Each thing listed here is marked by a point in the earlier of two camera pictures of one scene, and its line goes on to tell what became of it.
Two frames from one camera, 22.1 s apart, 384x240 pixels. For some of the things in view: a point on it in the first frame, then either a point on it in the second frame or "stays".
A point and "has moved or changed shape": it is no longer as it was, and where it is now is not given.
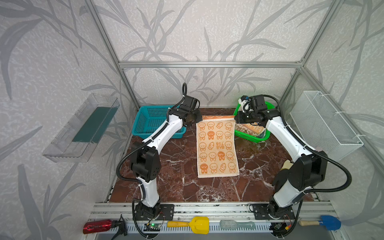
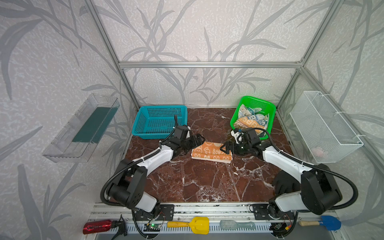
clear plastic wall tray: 76,141 stays
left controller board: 152,227 stays
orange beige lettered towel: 248,128 stays
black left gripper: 195,117 to 190,142
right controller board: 282,227 stays
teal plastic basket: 148,117 stays
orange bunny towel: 217,147 has moved or changed shape
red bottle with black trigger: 103,225 stays
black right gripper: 249,117 to 234,145
